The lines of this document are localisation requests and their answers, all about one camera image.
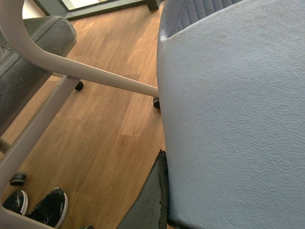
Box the grey chair with white frame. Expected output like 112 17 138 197
0 0 161 229

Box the black sneaker of bystander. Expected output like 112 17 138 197
26 187 69 229

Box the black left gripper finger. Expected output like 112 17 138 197
117 150 169 229

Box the light blue slipper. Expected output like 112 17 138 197
157 0 305 229

